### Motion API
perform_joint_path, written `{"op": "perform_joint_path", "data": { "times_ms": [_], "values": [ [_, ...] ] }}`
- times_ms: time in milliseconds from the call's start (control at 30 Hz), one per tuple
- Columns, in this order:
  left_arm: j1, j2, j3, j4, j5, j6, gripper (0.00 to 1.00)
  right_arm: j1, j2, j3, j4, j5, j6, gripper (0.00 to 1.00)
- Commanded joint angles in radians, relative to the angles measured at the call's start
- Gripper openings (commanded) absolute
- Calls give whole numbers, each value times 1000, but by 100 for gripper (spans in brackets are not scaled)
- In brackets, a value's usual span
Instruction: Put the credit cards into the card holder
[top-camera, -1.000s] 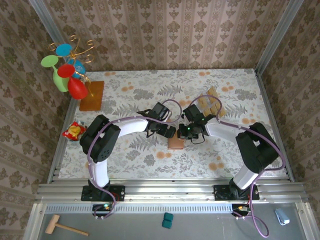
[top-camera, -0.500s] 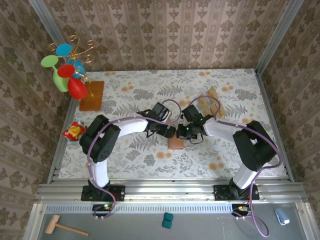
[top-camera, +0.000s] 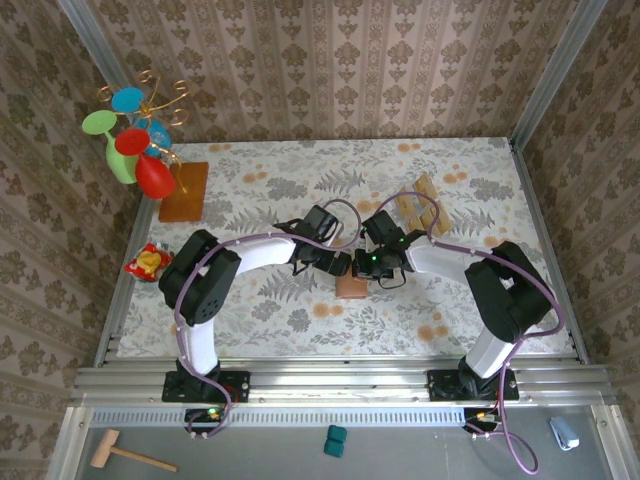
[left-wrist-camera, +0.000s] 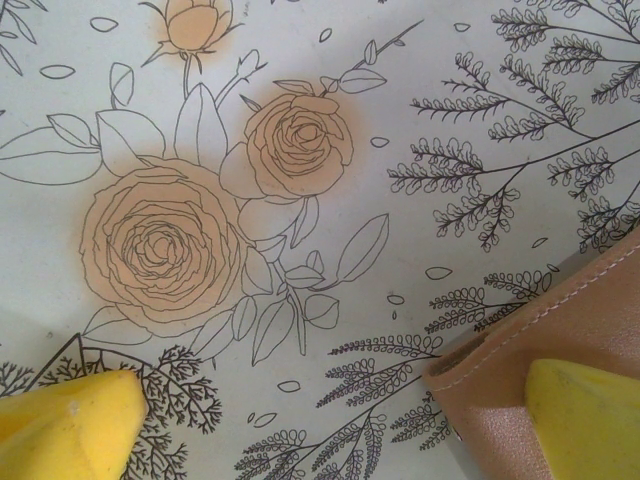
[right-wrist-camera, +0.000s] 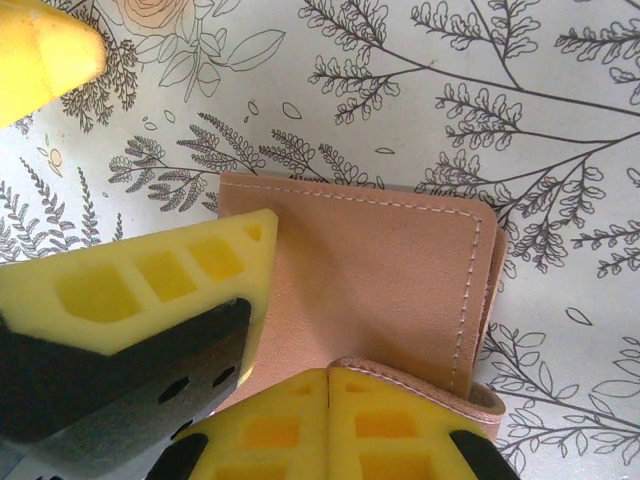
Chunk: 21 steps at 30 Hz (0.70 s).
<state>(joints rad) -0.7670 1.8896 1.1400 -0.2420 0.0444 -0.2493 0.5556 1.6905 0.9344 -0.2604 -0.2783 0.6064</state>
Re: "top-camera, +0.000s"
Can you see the blue plastic wine glass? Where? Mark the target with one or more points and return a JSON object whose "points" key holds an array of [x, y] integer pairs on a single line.
{"points": [[127, 100]]}

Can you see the teal rubber block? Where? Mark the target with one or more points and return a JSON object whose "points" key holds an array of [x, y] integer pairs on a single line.
{"points": [[335, 440]]}

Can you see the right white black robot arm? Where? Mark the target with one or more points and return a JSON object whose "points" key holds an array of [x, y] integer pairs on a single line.
{"points": [[515, 295]]}

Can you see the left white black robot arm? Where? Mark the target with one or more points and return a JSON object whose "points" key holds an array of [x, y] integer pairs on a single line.
{"points": [[200, 285]]}

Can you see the white blue stapler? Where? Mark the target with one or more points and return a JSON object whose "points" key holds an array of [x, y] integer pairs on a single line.
{"points": [[565, 434]]}

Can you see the aluminium corner post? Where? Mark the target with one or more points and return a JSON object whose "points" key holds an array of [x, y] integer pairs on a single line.
{"points": [[554, 75], [96, 45]]}

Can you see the gold VIP card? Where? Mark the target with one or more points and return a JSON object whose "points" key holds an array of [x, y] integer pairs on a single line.
{"points": [[406, 205], [425, 185], [436, 222], [415, 223]]}

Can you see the grey metal platform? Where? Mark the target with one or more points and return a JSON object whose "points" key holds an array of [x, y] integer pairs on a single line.
{"points": [[400, 455]]}

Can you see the red plastic wine glass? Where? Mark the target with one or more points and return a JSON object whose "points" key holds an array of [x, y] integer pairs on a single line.
{"points": [[155, 177]]}

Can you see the green plastic wine glass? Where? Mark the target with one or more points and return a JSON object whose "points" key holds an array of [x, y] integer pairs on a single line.
{"points": [[120, 160]]}

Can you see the aluminium side rail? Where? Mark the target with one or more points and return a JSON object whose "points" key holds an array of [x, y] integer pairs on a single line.
{"points": [[546, 250]]}

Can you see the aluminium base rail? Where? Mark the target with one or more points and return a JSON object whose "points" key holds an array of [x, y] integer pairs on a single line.
{"points": [[340, 385]]}

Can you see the small black controller board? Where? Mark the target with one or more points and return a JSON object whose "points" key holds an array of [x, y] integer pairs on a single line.
{"points": [[205, 420], [480, 420]]}

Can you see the floral patterned tablecloth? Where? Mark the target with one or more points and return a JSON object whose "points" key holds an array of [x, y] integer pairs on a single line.
{"points": [[350, 330]]}

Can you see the wooden mallet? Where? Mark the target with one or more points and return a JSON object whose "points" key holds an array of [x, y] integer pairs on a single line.
{"points": [[105, 447]]}

